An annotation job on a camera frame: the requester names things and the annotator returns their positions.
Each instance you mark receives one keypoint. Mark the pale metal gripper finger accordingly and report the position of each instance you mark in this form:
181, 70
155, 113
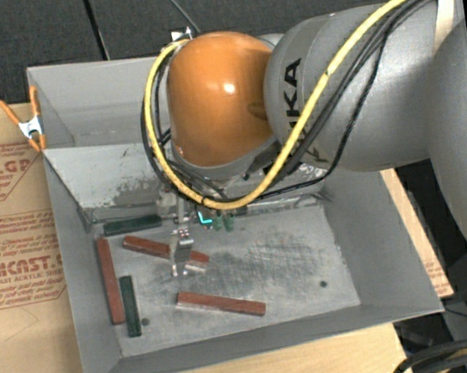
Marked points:
177, 250
187, 249

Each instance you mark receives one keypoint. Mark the red-brown flat block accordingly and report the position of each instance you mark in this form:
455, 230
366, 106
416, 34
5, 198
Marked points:
111, 282
146, 245
220, 303

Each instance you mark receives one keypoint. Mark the dark green flat block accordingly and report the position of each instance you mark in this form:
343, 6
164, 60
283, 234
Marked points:
132, 225
130, 307

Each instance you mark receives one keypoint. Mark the grey metal bin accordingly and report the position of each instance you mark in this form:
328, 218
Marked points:
271, 262

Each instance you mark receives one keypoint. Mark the brown cardboard board red print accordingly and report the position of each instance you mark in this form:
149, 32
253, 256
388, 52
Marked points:
18, 257

